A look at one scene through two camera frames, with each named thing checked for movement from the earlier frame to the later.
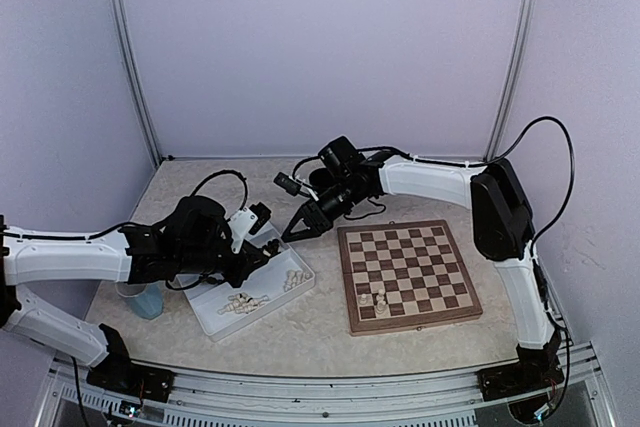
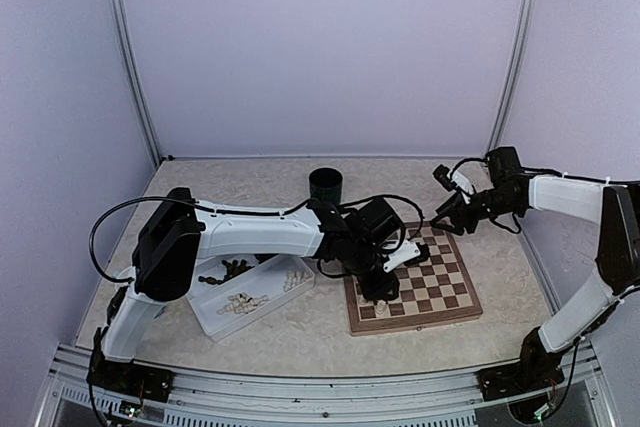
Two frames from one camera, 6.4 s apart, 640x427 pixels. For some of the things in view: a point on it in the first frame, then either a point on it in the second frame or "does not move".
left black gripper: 246,264 -> 377,292
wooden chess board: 402,275 does not move
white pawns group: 294,278 does not move
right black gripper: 316,217 -> 462,210
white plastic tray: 221,308 does not move
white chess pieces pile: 241,303 does not move
